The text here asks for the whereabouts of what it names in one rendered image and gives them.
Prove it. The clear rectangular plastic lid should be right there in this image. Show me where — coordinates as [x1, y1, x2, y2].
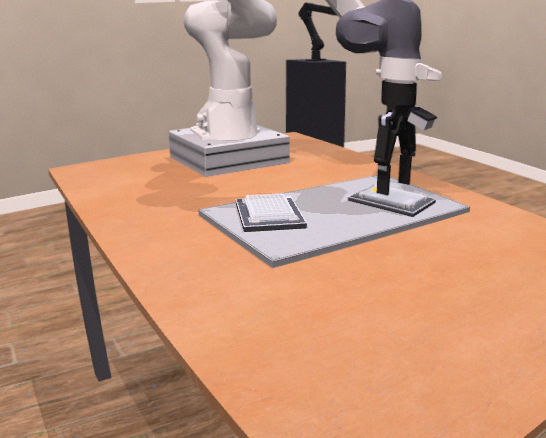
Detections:
[359, 185, 425, 209]

